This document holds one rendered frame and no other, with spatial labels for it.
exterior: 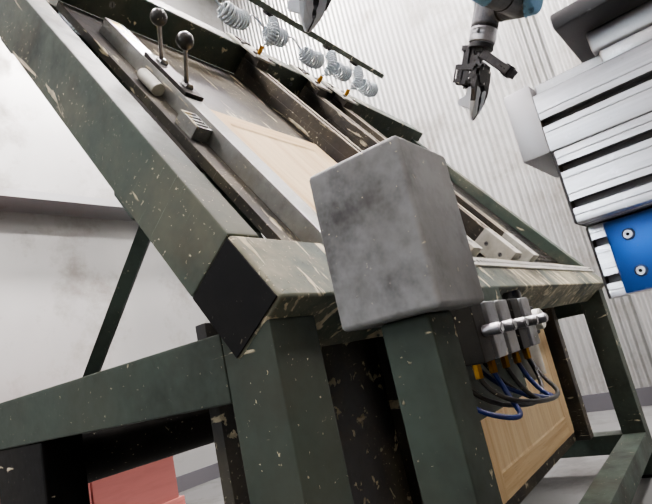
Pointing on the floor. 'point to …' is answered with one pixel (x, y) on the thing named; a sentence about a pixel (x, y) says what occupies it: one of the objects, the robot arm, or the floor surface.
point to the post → (440, 411)
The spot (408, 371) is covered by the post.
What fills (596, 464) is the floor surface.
